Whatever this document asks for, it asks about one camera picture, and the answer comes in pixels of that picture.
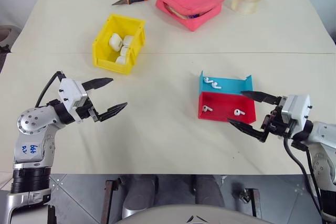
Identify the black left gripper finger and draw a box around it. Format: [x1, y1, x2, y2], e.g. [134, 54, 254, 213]
[83, 77, 114, 92]
[94, 102, 128, 123]

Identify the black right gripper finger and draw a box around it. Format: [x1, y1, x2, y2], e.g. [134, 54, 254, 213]
[226, 118, 270, 144]
[239, 90, 281, 105]

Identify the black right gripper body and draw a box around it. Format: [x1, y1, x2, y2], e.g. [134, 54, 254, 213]
[261, 105, 295, 140]

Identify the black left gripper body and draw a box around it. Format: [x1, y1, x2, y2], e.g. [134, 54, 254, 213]
[75, 97, 102, 124]

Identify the yellow plastic bin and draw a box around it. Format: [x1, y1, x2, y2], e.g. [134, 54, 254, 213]
[91, 13, 147, 76]

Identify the blue plastic tray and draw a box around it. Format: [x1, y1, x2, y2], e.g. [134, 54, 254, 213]
[198, 70, 255, 96]

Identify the red plastic tray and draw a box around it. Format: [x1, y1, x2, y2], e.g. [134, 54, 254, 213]
[197, 91, 257, 124]

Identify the dark grey rounded shape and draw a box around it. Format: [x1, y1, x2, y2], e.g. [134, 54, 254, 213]
[122, 175, 160, 219]

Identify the clear adhesive tape roll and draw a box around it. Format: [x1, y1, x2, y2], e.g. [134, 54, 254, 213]
[231, 0, 263, 16]

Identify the grey rounded floor object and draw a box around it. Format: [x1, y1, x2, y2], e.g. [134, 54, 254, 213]
[0, 24, 21, 54]

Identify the pink fabric zip pouch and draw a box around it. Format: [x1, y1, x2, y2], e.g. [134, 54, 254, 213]
[154, 0, 227, 33]

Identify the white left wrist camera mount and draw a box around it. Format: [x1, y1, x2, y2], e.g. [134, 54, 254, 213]
[58, 78, 89, 120]

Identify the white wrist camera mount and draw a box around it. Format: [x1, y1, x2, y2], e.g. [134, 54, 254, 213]
[58, 78, 89, 120]
[279, 93, 313, 128]

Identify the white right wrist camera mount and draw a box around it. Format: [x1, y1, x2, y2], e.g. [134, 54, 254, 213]
[279, 93, 313, 128]

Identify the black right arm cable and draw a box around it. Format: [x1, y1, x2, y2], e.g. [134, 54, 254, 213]
[283, 137, 323, 218]

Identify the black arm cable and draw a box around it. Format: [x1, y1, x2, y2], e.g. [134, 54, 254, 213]
[35, 70, 66, 109]
[283, 137, 323, 218]

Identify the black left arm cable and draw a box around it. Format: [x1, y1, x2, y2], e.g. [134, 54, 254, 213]
[35, 70, 66, 109]

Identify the rusty metal frame post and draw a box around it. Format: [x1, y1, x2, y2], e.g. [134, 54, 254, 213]
[100, 179, 118, 224]
[248, 188, 264, 220]

